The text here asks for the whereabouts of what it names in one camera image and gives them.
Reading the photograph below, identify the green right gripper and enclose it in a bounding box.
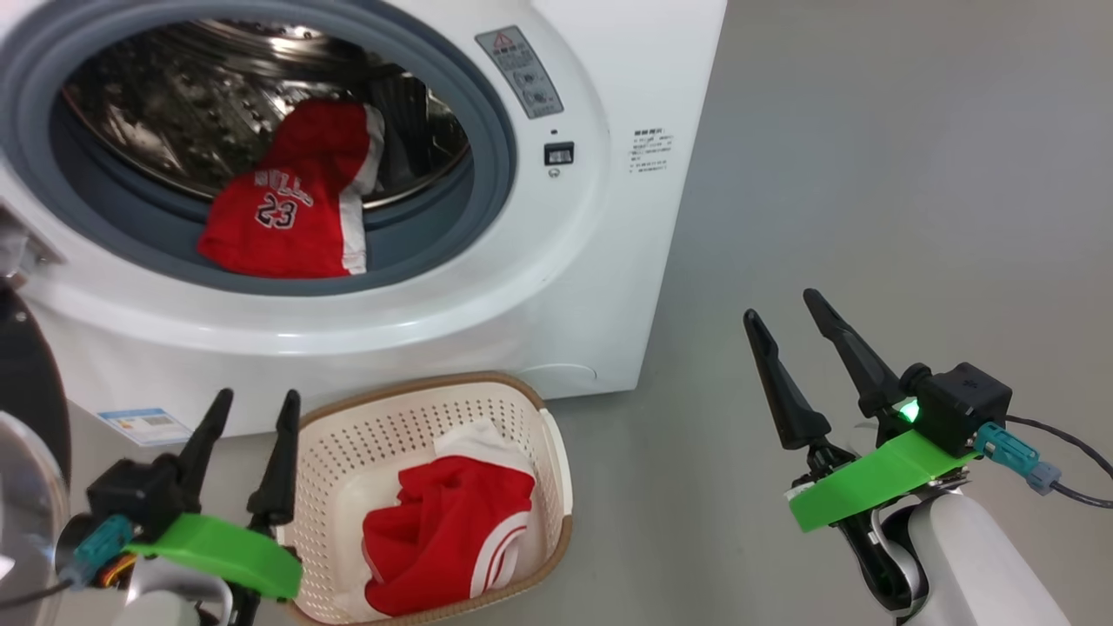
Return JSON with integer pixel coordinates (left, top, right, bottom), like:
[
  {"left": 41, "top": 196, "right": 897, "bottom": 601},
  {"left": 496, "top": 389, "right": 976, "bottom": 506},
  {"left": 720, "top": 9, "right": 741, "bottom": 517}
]
[{"left": 743, "top": 288, "right": 981, "bottom": 615}]

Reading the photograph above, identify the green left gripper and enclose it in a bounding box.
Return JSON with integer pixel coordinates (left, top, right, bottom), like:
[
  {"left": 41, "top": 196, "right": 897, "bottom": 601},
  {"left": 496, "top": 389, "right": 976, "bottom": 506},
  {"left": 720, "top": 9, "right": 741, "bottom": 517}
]
[{"left": 122, "top": 388, "right": 305, "bottom": 626}]

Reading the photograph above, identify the red garment with white stripes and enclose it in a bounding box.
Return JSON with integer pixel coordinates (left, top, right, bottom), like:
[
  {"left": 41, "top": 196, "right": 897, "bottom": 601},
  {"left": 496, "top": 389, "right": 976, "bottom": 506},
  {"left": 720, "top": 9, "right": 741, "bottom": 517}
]
[{"left": 360, "top": 420, "right": 538, "bottom": 619}]

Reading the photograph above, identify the red number 23 jersey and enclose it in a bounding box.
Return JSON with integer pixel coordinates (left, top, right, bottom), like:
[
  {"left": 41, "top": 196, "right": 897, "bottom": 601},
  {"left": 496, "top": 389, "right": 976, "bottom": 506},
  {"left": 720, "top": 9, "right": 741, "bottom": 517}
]
[{"left": 197, "top": 97, "right": 387, "bottom": 280}]

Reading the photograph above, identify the black round glass washer door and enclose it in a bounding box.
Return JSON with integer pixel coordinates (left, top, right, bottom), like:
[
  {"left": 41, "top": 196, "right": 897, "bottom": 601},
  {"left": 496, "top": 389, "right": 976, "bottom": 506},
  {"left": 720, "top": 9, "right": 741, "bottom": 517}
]
[{"left": 0, "top": 285, "right": 73, "bottom": 626}]

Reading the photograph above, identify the cream laundry basket brown rim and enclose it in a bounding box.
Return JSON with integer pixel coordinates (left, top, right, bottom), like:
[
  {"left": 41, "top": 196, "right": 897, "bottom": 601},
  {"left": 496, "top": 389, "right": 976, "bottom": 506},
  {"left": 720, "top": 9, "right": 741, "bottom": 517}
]
[{"left": 277, "top": 371, "right": 575, "bottom": 626}]

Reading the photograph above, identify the white front-load washing machine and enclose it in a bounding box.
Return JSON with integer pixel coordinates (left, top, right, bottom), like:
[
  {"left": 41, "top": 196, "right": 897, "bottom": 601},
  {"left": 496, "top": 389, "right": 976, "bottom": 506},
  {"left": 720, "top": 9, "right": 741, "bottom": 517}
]
[{"left": 0, "top": 0, "right": 730, "bottom": 441}]

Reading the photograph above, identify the blue energy label sticker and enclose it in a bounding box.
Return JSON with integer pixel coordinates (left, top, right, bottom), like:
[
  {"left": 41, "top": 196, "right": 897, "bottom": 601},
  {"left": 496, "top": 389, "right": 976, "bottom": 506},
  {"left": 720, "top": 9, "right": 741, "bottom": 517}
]
[{"left": 97, "top": 407, "right": 195, "bottom": 448}]

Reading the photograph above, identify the grey warning label sticker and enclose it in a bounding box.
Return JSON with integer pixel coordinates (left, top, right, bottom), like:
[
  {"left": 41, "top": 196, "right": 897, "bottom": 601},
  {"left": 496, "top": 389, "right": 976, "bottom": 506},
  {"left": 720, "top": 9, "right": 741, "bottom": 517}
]
[{"left": 475, "top": 25, "right": 565, "bottom": 121}]

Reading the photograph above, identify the teal left cable connector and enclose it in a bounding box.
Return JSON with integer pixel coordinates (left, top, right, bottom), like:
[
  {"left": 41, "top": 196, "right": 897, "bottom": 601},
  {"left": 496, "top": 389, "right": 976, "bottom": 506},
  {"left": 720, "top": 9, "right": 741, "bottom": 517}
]
[{"left": 68, "top": 515, "right": 137, "bottom": 589}]

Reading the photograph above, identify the teal cable connector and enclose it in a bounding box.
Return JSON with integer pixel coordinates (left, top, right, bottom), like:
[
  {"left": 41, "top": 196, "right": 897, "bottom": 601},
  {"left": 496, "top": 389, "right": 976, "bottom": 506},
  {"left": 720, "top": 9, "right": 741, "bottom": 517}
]
[
  {"left": 974, "top": 421, "right": 1064, "bottom": 497},
  {"left": 68, "top": 515, "right": 137, "bottom": 589}
]

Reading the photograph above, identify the teal right cable connector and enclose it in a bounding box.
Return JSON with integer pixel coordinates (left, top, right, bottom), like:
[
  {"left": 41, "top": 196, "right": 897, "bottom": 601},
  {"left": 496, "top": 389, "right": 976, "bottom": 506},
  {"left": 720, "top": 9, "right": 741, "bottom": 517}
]
[{"left": 974, "top": 421, "right": 1064, "bottom": 497}]

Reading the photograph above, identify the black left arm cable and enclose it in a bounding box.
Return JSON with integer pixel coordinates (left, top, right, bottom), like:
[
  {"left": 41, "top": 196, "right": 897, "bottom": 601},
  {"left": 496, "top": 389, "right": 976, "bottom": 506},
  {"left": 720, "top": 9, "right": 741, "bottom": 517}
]
[{"left": 0, "top": 569, "right": 83, "bottom": 611}]

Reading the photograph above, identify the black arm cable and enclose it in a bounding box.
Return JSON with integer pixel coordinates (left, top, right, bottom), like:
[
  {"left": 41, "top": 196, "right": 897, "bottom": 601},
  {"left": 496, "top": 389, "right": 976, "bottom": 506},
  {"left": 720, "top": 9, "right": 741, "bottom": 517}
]
[
  {"left": 0, "top": 569, "right": 83, "bottom": 611},
  {"left": 1004, "top": 415, "right": 1113, "bottom": 510}
]

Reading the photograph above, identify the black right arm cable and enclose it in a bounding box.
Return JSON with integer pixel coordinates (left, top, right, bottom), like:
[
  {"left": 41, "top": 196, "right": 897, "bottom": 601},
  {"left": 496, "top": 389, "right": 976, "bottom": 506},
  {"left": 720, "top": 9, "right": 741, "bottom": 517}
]
[{"left": 1004, "top": 415, "right": 1113, "bottom": 510}]

